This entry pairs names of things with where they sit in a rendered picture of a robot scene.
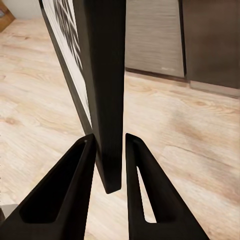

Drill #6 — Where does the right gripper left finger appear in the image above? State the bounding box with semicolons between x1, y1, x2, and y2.
0;133;97;240

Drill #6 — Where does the poster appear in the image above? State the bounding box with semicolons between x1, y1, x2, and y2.
38;0;126;194

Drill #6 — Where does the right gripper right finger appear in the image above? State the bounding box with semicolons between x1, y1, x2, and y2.
125;133;210;240

